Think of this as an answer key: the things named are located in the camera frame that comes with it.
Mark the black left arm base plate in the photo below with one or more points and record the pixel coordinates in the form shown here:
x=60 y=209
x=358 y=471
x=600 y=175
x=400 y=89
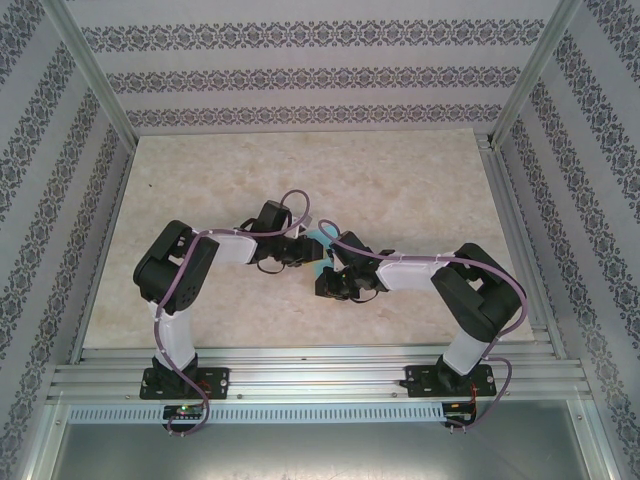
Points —
x=217 y=382

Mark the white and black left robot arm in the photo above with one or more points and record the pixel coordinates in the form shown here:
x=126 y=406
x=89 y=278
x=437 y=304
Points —
x=175 y=340

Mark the grey metal sheet panel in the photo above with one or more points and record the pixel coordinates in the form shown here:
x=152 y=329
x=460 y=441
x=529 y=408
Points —
x=320 y=450

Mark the aluminium side rail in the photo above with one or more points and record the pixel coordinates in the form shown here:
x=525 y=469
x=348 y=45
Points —
x=506 y=200
x=119 y=195

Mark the aluminium frame post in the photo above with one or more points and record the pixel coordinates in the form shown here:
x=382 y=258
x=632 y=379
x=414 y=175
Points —
x=535 y=75
x=95 y=70

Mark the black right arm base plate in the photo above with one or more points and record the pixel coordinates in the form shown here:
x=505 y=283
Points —
x=417 y=380

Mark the light blue cloth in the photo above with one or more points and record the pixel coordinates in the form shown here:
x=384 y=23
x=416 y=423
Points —
x=320 y=267

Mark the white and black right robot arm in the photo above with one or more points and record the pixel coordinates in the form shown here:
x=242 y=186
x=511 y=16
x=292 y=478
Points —
x=410 y=275

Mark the aluminium mounting rail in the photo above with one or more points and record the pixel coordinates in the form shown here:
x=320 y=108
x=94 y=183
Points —
x=320 y=372

